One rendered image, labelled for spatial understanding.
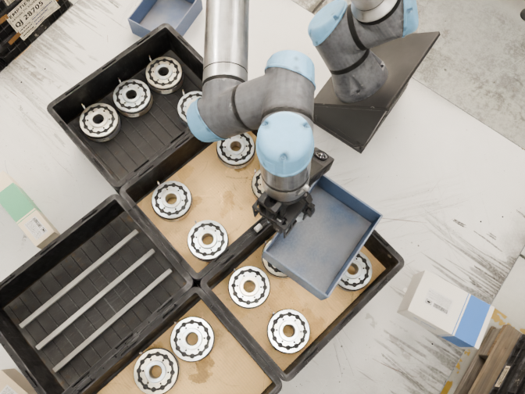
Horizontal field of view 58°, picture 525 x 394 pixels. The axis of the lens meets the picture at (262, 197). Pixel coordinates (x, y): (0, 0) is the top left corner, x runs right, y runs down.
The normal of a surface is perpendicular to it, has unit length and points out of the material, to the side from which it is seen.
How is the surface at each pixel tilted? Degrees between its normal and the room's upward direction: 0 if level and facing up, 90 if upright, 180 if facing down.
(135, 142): 0
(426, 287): 0
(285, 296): 0
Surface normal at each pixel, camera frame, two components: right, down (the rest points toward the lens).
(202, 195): 0.04, -0.30
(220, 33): -0.20, -0.26
